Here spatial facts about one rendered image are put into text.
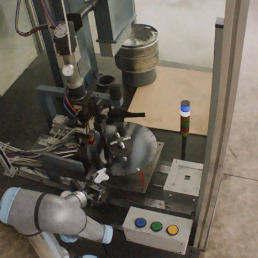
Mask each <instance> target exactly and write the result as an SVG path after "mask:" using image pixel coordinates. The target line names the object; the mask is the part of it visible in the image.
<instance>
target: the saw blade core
mask: <svg viewBox="0 0 258 258"><path fill-rule="evenodd" d="M116 133H119V135H120V137H125V138H128V137H130V139H131V140H132V142H133V150H132V151H131V152H130V153H129V154H127V155H125V156H122V157H119V156H115V155H114V154H112V153H111V151H110V148H109V146H110V143H111V142H112V141H113V140H114V139H116V138H118V137H117V135H116ZM106 134H107V137H108V140H107V144H106V145H101V138H100V132H96V133H95V134H94V135H93V136H94V138H93V140H92V142H91V141H89V143H88V147H87V155H88V159H89V161H90V163H91V165H93V166H94V167H95V168H96V169H97V170H101V169H103V168H106V170H105V172H104V173H106V174H108V175H112V176H115V175H117V176H125V173H126V175H129V174H133V173H136V172H138V171H139V170H138V168H139V169H140V170H141V169H143V168H144V167H146V166H147V165H148V164H149V163H151V162H152V160H153V158H154V156H155V153H156V152H157V141H156V138H155V136H154V134H153V133H152V132H151V131H150V130H149V129H147V127H145V126H143V125H141V124H138V123H132V122H119V124H118V123H112V124H111V126H110V124H109V125H107V128H106ZM90 145H91V146H90ZM141 166H142V167H141ZM133 170H134V171H133ZM107 171H108V172H107ZM116 173H117V174H116Z"/></svg>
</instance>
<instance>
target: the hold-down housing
mask: <svg viewBox="0 0 258 258"><path fill-rule="evenodd" d="M87 105H88V110H89V112H91V113H94V114H98V115H100V114H102V111H103V109H104V104H103V99H102V98H101V97H96V94H92V95H91V97H90V98H89V99H88V101H87ZM101 106H102V108H100V107H101ZM94 119H95V121H94V122H93V125H94V130H95V131H97V132H101V133H103V132H104V131H105V130H106V128H107V125H106V122H105V120H103V119H101V118H100V117H94Z"/></svg>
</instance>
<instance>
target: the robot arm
mask: <svg viewBox="0 0 258 258"><path fill-rule="evenodd" d="M105 170H106V168H103V169H101V170H99V171H98V172H96V173H95V174H94V175H93V176H92V177H91V178H90V179H89V181H88V182H87V183H86V184H85V187H84V188H82V187H81V185H80V184H79V182H78V181H77V180H71V182H70V189H71V190H72V191H73V193H71V194H69V195H67V196H65V197H64V198H62V197H60V196H58V195H53V194H49V193H44V192H37V191H32V190H27V189H23V188H21V187H19V188H14V187H11V188H9V189H8V190H7V191H6V192H5V194H4V195H3V196H2V199H1V203H0V220H1V221H2V222H3V223H6V224H7V225H8V224H9V225H12V226H14V228H15V229H16V230H17V232H18V233H19V234H20V235H22V236H23V237H27V239H28V240H29V241H30V243H31V244H32V246H33V247H34V249H35V251H36V252H37V254H38V255H39V256H40V258H98V257H95V256H92V255H84V256H82V257H79V256H76V255H70V254H68V253H67V250H65V248H62V247H61V246H60V245H59V244H58V242H57V240H56V238H55V236H54V234H53V233H59V235H60V238H61V239H62V240H63V241H64V242H74V241H76V240H77V239H78V238H79V239H83V240H89V241H94V242H100V243H106V244H108V243H110V242H111V239H112V236H113V234H112V227H110V226H107V225H101V224H99V223H97V222H96V221H94V220H93V219H91V218H90V217H88V216H87V215H86V214H85V212H84V210H83V209H82V208H83V207H85V206H86V205H87V206H89V207H91V206H92V205H94V204H96V205H98V204H99V203H98V201H101V202H103V200H102V196H103V194H104V193H105V189H106V188H105V187H103V186H102V185H101V184H99V185H97V184H93V182H95V183H100V182H101V181H103V180H108V179H109V177H108V176H107V175H106V174H105V173H104V172H105ZM101 202H100V203H101Z"/></svg>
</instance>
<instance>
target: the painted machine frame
mask: <svg viewBox="0 0 258 258"><path fill-rule="evenodd" d="M85 2H86V1H85V0H63V3H64V9H65V12H66V13H65V14H66V15H67V14H68V13H76V12H77V11H78V10H79V9H80V8H81V7H83V5H84V3H85ZM32 3H33V6H34V10H35V12H36V17H37V21H38V23H39V25H42V24H51V23H50V21H49V19H48V18H47V15H46V14H45V12H44V9H43V7H42V3H41V2H40V0H32ZM45 3H46V5H47V9H48V11H49V13H50V15H51V16H52V19H54V21H55V22H56V23H57V22H58V21H61V19H63V18H64V12H63V8H62V1H61V0H45ZM93 13H94V19H95V22H96V29H97V35H98V38H97V39H96V42H99V46H100V48H99V49H100V55H101V56H102V57H107V58H113V57H114V56H115V55H116V53H117V52H118V50H119V48H120V47H121V46H122V45H123V43H124V41H125V40H126V38H127V37H128V35H129V34H130V33H131V23H132V22H133V21H134V19H135V18H136V17H137V14H134V13H133V6H132V0H101V2H100V3H99V4H97V6H96V8H95V9H94V11H93ZM82 23H83V26H82V28H80V30H79V31H77V33H75V36H76V35H77V36H76V37H77V42H78V45H79V52H80V55H81V59H80V60H79V61H78V62H77V67H78V71H79V74H80V75H81V76H82V78H83V79H84V86H85V89H86V88H87V87H88V85H89V84H90V83H91V81H92V80H93V79H95V78H96V79H97V78H98V77H99V76H102V75H103V73H102V72H98V67H97V61H96V56H95V52H94V47H93V46H94V44H93V39H92V34H91V31H90V30H91V28H90V24H89V19H88V14H87V16H86V17H85V18H84V19H83V20H82ZM54 34H55V30H54V29H51V30H50V29H42V30H41V35H42V37H43V41H44V46H45V49H46V53H47V56H48V60H49V63H50V66H51V70H52V73H53V78H54V81H55V85H56V87H53V86H46V85H45V86H43V85H39V86H38V87H37V88H36V91H37V95H38V97H39V101H40V104H41V107H42V109H43V113H44V116H45V118H46V120H47V123H48V126H50V127H52V125H53V122H52V121H53V119H54V118H55V116H56V112H55V111H56V110H55V107H54V103H53V102H52V98H51V96H55V97H56V98H62V99H64V95H65V90H66V80H67V79H68V77H66V76H65V75H64V74H63V73H62V68H59V65H58V62H57V57H56V54H55V49H54V46H53V44H54V40H53V38H54ZM109 92H110V94H105V93H98V92H95V94H96V97H101V98H102V99H103V104H106V105H108V106H109V112H110V114H113V113H112V106H111V105H114V106H118V107H121V105H122V103H123V96H122V91H121V86H120V83H118V82H111V83H110V84H109Z"/></svg>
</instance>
